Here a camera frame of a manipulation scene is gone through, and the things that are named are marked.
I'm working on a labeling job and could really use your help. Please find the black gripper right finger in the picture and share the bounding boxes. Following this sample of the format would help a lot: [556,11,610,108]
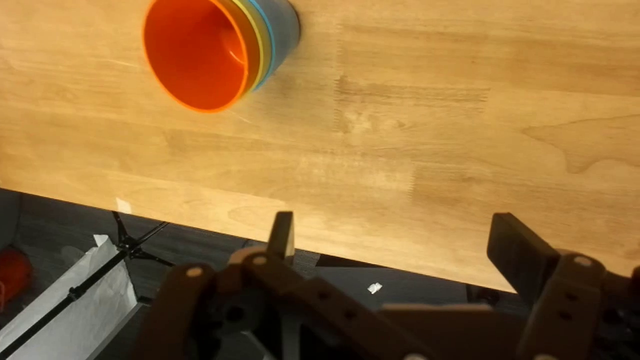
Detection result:
[486,212,640,360]

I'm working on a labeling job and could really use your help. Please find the orange plastic cup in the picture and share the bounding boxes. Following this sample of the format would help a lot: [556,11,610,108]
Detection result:
[142,0,258,115]

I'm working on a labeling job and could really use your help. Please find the black light stand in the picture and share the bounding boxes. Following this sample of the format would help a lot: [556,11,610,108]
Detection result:
[0,211,172,359]

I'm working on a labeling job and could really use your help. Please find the orange bucket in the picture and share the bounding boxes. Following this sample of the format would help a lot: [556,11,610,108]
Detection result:
[0,246,34,310]

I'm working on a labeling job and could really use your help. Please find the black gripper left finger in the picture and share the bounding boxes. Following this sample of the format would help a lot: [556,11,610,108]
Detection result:
[128,211,302,360]

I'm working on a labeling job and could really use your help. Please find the blue plastic cup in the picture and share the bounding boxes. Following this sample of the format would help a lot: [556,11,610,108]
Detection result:
[250,0,303,90]

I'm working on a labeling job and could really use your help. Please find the yellow plastic cup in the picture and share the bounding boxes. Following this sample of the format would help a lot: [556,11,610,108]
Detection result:
[221,0,276,97]

